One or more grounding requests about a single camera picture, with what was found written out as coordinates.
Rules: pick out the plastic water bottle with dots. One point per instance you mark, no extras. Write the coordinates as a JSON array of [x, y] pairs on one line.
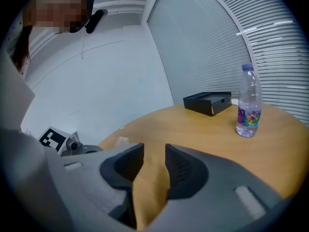
[[249, 105]]

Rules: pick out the grey window blinds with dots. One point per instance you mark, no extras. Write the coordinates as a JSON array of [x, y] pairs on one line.
[[205, 57]]

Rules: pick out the black box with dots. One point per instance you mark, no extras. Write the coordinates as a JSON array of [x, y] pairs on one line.
[[205, 104]]

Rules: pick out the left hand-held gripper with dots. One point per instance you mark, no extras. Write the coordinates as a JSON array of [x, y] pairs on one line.
[[51, 139]]

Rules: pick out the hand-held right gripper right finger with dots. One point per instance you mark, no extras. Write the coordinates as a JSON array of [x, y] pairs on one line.
[[217, 190]]

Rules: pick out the white card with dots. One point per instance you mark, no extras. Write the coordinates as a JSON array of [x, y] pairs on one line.
[[234, 102]]

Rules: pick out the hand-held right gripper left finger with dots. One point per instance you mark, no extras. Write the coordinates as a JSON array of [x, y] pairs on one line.
[[84, 190]]

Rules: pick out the left hand-held gripper camera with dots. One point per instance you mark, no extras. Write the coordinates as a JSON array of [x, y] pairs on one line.
[[73, 145]]

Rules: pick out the person's white dotted shirt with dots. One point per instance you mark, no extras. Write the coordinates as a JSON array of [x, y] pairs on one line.
[[14, 100]]

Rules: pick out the black head-mounted camera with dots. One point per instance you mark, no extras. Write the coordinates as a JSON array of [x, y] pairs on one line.
[[96, 19]]

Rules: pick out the person's head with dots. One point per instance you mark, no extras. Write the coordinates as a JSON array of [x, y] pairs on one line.
[[60, 8]]

